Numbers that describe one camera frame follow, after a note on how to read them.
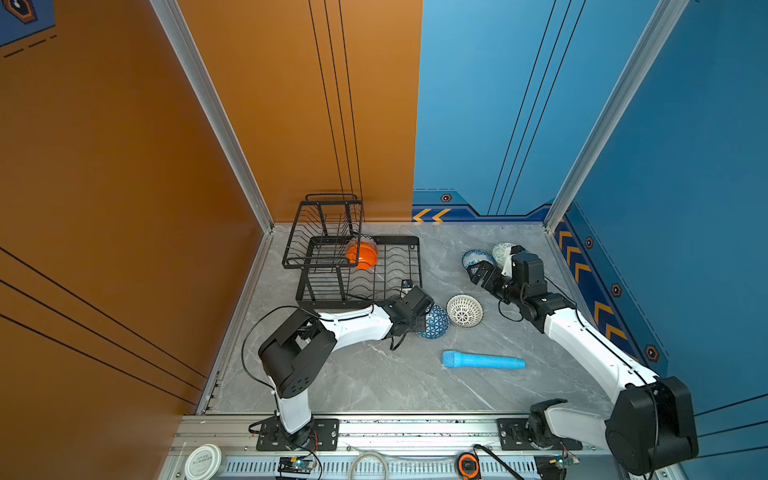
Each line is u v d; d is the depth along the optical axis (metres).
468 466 0.67
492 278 0.74
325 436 0.74
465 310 0.94
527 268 0.62
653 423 0.39
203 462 0.65
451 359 0.81
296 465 0.70
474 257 1.05
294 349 0.49
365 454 0.70
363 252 1.02
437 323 0.91
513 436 0.72
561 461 0.70
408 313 0.70
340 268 0.79
